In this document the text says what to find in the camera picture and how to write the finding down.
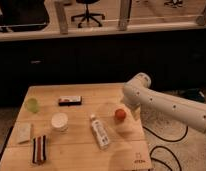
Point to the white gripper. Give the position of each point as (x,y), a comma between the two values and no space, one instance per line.
(133,107)

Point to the red apple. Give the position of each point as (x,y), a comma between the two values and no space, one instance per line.
(120,115)

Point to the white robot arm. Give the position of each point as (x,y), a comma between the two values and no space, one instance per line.
(137,91)

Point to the green plastic cup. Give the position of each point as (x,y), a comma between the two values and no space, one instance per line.
(32,105)

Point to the white plastic bottle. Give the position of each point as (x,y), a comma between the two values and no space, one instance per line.
(99,132)

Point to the black red rectangular box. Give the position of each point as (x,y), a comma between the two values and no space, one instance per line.
(69,100)

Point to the black office chair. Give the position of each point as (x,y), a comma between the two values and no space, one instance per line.
(87,15)

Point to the white sponge block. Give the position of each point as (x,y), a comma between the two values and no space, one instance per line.
(23,132)

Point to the wooden post middle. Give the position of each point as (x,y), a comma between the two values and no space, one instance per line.
(124,17)

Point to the wooden post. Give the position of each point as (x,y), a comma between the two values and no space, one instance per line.
(201,20)
(61,16)
(124,17)

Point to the wooden post right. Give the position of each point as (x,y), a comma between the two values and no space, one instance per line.
(201,20)

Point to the wooden post left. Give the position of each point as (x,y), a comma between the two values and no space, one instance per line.
(61,16)

